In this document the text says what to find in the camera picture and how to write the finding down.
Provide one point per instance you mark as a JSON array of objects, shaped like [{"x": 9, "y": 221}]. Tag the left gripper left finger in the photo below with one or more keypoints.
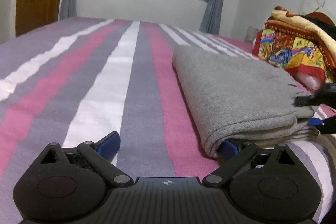
[{"x": 100, "y": 155}]

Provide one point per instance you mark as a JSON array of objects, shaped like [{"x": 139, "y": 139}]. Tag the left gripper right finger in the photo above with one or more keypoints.
[{"x": 235, "y": 154}]

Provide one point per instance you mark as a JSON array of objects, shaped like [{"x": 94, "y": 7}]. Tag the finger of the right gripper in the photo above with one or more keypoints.
[
  {"x": 324, "y": 96},
  {"x": 324, "y": 126}
]

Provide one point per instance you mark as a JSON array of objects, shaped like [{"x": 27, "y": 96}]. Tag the grey pants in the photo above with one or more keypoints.
[{"x": 239, "y": 98}]

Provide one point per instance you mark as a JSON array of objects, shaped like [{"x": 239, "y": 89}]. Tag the striped pink purple bedsheet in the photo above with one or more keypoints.
[{"x": 81, "y": 79}]

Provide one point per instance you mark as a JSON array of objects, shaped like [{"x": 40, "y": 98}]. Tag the black garment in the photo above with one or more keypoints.
[{"x": 328, "y": 28}]

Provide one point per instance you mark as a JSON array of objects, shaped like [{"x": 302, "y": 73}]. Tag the colourful folded blanket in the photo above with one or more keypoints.
[{"x": 295, "y": 50}]

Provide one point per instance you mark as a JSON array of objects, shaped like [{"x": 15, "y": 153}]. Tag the wooden headboard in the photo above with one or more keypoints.
[{"x": 322, "y": 17}]

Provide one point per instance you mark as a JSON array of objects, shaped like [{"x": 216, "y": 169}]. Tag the cream brown patterned blanket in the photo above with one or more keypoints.
[{"x": 283, "y": 15}]

